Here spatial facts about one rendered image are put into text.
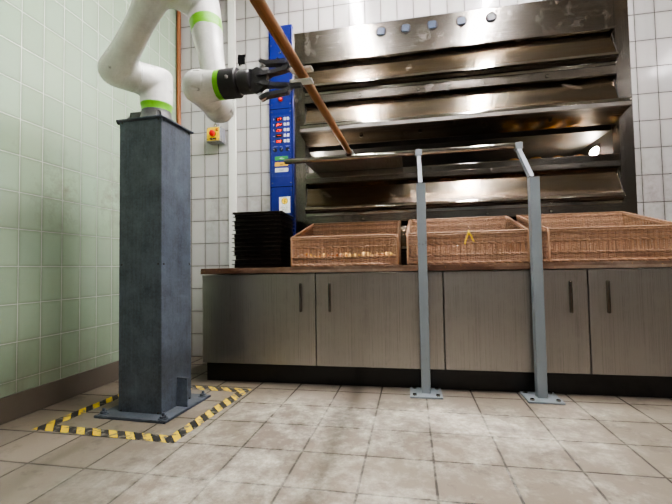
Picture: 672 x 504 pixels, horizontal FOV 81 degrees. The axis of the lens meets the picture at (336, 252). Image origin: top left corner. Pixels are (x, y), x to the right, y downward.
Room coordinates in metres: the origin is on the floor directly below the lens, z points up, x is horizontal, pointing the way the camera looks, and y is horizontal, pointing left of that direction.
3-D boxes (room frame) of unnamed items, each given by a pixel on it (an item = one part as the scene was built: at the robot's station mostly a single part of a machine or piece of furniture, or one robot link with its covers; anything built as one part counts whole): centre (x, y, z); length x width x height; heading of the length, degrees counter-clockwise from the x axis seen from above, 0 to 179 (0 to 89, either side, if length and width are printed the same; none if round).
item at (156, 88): (1.67, 0.78, 1.36); 0.16 x 0.13 x 0.19; 140
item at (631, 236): (1.95, -1.26, 0.72); 0.56 x 0.49 x 0.28; 81
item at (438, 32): (2.35, -0.70, 2.00); 1.80 x 0.08 x 0.21; 79
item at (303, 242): (2.19, -0.08, 0.72); 0.56 x 0.49 x 0.28; 79
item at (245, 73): (1.22, 0.25, 1.17); 0.09 x 0.07 x 0.08; 79
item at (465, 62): (2.33, -0.70, 1.80); 1.79 x 0.11 x 0.19; 79
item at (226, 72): (1.24, 0.32, 1.17); 0.12 x 0.06 x 0.09; 169
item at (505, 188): (2.33, -0.70, 1.02); 1.79 x 0.11 x 0.19; 79
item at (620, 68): (3.27, -0.80, 1.05); 2.10 x 1.91 x 2.10; 79
